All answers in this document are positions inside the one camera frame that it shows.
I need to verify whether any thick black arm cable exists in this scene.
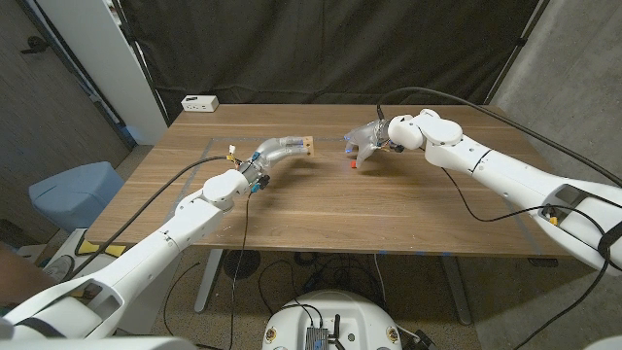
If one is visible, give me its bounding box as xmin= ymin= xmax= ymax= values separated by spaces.
xmin=376 ymin=87 xmax=622 ymax=189
xmin=60 ymin=154 xmax=234 ymax=284

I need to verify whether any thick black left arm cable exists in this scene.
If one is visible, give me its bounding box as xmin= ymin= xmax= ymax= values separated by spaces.
xmin=60 ymin=154 xmax=234 ymax=284

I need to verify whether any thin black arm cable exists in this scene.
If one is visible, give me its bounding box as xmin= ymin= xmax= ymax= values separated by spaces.
xmin=439 ymin=164 xmax=622 ymax=350
xmin=193 ymin=192 xmax=253 ymax=350

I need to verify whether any white table leg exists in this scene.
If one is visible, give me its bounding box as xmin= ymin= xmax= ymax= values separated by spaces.
xmin=193 ymin=248 xmax=225 ymax=314

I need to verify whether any dark door frame rail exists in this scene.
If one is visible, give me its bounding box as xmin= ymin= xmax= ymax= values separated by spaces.
xmin=14 ymin=0 xmax=138 ymax=150

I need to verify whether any black backdrop stand pole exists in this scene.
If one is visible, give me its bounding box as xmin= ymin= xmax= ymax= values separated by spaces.
xmin=483 ymin=0 xmax=550 ymax=106
xmin=111 ymin=0 xmax=171 ymax=126

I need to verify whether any white power strip box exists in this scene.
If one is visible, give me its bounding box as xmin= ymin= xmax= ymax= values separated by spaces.
xmin=181 ymin=94 xmax=220 ymax=114

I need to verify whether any black connector beside torso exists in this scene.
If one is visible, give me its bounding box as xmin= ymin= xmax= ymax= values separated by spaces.
xmin=412 ymin=330 xmax=436 ymax=350

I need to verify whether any black door handle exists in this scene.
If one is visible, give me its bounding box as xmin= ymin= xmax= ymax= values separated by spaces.
xmin=19 ymin=36 xmax=50 ymax=54

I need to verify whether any person's bare leg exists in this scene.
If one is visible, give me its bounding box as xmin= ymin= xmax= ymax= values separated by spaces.
xmin=0 ymin=242 xmax=54 ymax=307

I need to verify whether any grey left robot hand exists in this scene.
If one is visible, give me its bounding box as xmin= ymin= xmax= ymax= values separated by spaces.
xmin=237 ymin=135 xmax=311 ymax=179

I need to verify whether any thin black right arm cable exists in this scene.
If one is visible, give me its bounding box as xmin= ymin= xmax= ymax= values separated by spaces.
xmin=439 ymin=164 xmax=622 ymax=350

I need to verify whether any grey electronics box on torso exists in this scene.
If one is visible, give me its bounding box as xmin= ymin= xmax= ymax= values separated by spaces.
xmin=304 ymin=326 xmax=330 ymax=350

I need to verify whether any black floor cable bundle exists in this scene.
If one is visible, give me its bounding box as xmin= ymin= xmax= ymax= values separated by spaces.
xmin=257 ymin=251 xmax=385 ymax=317

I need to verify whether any black backdrop curtain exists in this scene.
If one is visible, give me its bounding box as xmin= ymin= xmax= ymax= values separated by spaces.
xmin=119 ymin=0 xmax=550 ymax=123

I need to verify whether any white floor cable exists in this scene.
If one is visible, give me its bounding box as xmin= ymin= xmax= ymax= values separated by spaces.
xmin=372 ymin=253 xmax=389 ymax=306

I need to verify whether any blue-grey padded stool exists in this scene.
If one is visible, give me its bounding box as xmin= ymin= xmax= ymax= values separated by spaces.
xmin=27 ymin=160 xmax=125 ymax=233

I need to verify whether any black antenna on torso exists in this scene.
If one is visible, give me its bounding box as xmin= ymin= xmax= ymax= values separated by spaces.
xmin=329 ymin=314 xmax=346 ymax=350

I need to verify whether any white cabinet panel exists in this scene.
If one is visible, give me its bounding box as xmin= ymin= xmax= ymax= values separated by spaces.
xmin=36 ymin=0 xmax=169 ymax=146

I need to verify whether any grey sneaker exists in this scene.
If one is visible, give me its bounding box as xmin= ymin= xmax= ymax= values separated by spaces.
xmin=46 ymin=255 xmax=75 ymax=283

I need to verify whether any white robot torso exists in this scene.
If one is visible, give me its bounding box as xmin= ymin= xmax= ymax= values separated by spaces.
xmin=261 ymin=290 xmax=403 ymax=350

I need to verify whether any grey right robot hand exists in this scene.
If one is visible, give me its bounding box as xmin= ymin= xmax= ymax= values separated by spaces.
xmin=343 ymin=120 xmax=393 ymax=170

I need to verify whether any grey table leg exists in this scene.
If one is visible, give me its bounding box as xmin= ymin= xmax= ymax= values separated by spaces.
xmin=439 ymin=255 xmax=472 ymax=326

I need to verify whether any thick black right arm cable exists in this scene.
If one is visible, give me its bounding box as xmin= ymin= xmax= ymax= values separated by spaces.
xmin=376 ymin=87 xmax=622 ymax=189

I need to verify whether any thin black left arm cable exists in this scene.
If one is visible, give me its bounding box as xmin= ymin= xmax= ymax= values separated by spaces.
xmin=193 ymin=192 xmax=253 ymax=350

